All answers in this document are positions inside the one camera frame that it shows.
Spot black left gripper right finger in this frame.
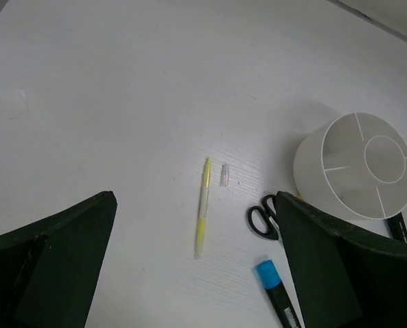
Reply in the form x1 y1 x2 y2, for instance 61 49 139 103
274 191 407 327

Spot black handled scissors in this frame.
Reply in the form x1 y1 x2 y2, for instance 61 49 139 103
247 194 281 241

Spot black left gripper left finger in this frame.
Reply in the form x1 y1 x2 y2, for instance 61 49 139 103
0 191 117 327

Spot yellow highlighter pen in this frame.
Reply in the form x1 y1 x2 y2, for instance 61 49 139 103
195 158 211 258

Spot white round divided organizer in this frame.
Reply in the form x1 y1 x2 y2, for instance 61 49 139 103
293 113 407 221

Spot pink cap black marker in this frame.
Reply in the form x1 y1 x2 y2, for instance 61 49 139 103
386 213 407 243

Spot blue cap black marker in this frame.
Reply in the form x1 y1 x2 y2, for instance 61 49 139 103
255 260 301 328

